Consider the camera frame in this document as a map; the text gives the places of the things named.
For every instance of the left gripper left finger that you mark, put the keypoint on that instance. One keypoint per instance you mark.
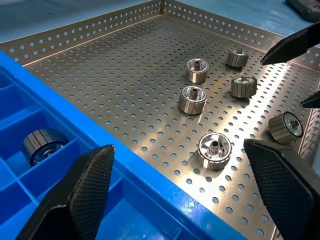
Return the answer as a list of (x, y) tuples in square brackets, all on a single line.
[(82, 200)]

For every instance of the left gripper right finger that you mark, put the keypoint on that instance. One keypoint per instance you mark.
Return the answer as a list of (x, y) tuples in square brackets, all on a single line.
[(287, 195)]

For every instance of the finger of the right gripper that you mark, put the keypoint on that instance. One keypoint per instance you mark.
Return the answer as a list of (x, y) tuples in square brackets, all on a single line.
[(295, 45), (313, 101)]

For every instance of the blue compartment tray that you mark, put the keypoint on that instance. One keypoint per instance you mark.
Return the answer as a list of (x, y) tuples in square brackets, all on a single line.
[(150, 195)]

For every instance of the perforated stainless steel tray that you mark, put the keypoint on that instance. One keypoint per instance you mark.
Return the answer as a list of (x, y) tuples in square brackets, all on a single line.
[(125, 75)]

